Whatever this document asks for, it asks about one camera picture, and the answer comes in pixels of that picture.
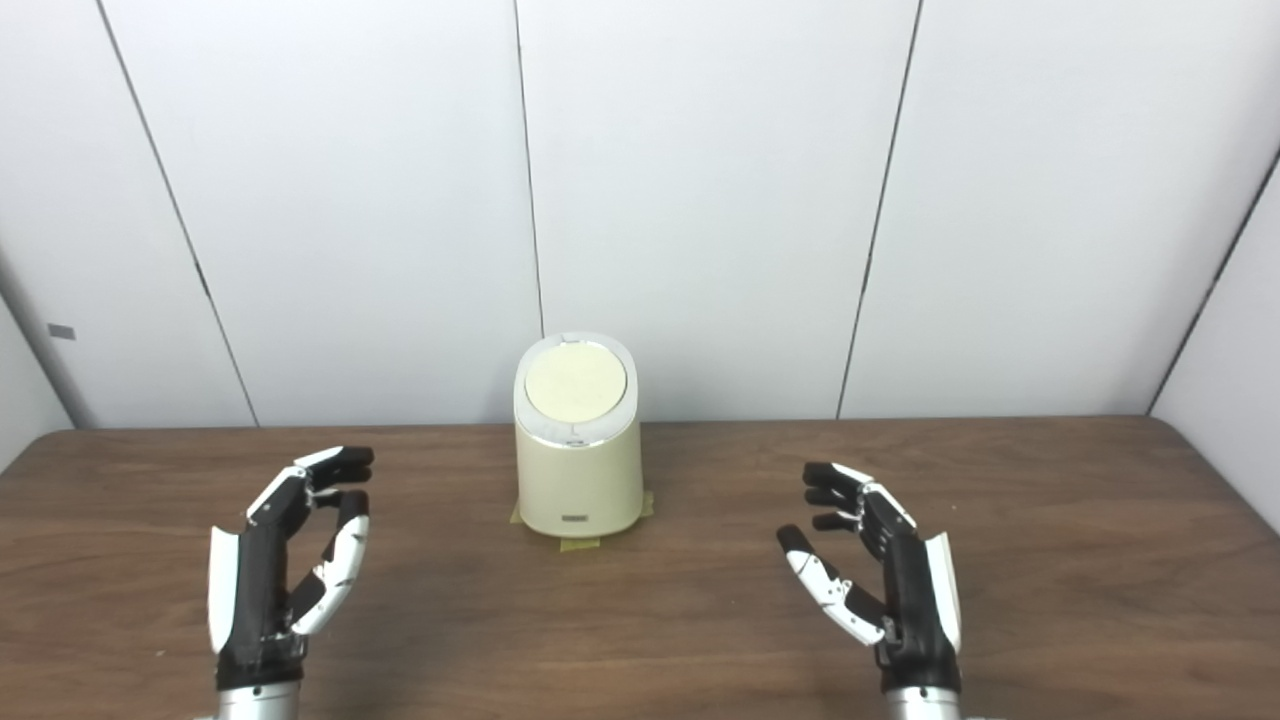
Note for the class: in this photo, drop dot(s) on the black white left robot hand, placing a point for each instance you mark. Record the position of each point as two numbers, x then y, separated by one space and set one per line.
255 580

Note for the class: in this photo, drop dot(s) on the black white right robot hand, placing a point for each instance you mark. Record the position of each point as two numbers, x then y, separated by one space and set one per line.
915 600

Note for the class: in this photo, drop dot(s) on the cream round bin lid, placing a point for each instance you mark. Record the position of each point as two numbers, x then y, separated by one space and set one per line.
576 383

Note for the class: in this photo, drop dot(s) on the small grey wall tag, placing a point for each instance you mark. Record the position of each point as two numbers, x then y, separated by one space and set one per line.
61 331

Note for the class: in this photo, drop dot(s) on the cream-colored bin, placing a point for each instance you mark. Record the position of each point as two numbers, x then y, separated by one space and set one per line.
578 480

